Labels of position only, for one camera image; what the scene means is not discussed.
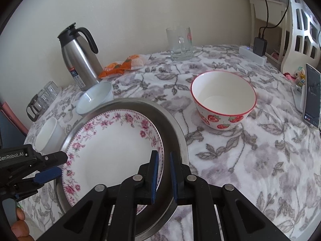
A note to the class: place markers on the small clear glass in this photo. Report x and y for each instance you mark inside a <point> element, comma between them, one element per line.
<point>44,96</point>
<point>52,88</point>
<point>37,104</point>

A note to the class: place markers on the pale blue bowl red mark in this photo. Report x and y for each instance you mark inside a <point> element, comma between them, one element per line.
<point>92,100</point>

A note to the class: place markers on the cream wooden shelf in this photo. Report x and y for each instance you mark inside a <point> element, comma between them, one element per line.
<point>270,7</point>

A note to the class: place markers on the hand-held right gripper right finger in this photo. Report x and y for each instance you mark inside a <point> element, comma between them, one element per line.
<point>174,185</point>

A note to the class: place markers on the white power strip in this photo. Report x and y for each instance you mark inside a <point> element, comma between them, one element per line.
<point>248,54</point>

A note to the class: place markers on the white cup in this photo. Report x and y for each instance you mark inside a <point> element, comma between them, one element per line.
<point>49,136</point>

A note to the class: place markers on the white cutout panel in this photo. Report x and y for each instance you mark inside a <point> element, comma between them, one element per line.
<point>291,42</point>

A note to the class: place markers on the smartphone with dark screen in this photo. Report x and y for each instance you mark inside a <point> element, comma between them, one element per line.
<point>313,95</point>

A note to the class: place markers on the person's left hand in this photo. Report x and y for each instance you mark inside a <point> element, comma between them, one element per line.
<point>20,228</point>

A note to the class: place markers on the clear glass mug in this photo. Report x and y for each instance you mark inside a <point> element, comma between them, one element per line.
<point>179,42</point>

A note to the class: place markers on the stainless steel basin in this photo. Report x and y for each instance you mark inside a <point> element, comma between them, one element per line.
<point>173,130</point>

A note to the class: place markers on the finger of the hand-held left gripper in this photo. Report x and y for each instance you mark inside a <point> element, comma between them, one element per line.
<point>49,175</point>
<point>55,158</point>

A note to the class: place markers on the strawberry print bowl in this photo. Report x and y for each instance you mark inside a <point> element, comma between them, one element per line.
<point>220,120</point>

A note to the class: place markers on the dark panel with pink edge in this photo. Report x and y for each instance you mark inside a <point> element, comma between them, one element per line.
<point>10,128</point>

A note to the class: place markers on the black power adapter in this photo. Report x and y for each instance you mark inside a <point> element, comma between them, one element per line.
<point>259,46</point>

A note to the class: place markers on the orange snack packet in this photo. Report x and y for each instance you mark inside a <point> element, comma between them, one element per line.
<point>111,70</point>

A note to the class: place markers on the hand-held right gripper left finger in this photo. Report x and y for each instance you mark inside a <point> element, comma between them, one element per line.
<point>155,180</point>

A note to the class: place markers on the small toy figure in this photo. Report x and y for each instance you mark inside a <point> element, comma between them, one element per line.
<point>300,76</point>

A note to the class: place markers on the clear bread packet orange print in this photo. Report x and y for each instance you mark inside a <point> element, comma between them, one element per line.
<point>136,61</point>

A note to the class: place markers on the round pink floral plate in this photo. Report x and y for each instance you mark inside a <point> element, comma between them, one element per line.
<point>110,150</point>

